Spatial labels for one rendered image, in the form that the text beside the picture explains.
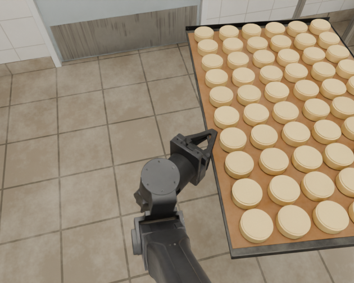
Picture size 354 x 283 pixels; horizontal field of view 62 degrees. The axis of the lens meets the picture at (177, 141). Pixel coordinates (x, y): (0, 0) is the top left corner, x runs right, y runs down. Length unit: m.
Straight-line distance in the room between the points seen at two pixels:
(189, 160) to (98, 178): 1.21
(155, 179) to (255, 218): 0.17
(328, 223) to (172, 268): 0.27
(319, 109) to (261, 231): 0.30
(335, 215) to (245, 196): 0.14
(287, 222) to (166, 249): 0.20
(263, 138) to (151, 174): 0.24
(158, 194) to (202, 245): 1.11
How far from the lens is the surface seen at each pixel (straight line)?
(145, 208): 0.50
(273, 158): 0.55
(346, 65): 0.80
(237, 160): 0.53
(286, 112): 0.63
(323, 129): 0.63
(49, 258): 1.62
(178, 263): 0.37
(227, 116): 0.60
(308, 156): 0.58
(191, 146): 0.54
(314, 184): 0.55
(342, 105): 0.69
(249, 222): 0.49
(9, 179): 1.87
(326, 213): 0.53
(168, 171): 0.43
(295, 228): 0.50
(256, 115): 0.61
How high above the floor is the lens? 1.47
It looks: 57 degrees down
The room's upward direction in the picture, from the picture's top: straight up
